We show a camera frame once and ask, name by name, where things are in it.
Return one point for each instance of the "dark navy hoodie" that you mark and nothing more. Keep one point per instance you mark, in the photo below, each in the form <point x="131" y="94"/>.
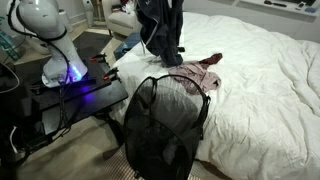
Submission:
<point x="161" y="22"/>

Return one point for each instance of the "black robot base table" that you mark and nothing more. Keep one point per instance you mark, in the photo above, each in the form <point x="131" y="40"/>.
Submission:
<point x="82" y="99"/>

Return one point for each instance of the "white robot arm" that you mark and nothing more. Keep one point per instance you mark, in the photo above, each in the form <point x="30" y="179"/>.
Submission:
<point x="40" y="19"/>

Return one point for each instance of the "black mesh laundry bag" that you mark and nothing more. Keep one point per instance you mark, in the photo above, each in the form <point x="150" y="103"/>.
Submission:
<point x="163" y="126"/>

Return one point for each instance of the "pink mauve garment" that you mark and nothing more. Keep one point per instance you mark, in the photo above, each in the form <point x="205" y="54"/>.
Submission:
<point x="192" y="73"/>

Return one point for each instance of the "dark red garment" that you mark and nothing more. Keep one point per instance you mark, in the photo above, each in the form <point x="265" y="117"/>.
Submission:
<point x="214" y="59"/>

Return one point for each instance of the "beige armchair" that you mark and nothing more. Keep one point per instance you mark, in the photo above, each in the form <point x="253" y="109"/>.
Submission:
<point x="117" y="21"/>

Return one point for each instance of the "white duvet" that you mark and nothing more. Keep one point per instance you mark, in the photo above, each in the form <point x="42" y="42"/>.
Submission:
<point x="264" y="119"/>

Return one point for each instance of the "black remote on sill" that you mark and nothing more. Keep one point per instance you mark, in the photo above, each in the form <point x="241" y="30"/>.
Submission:
<point x="268" y="2"/>

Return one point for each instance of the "orange handled clamp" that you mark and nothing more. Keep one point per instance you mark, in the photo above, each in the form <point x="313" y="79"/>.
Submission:
<point x="99" y="57"/>
<point x="111" y="72"/>

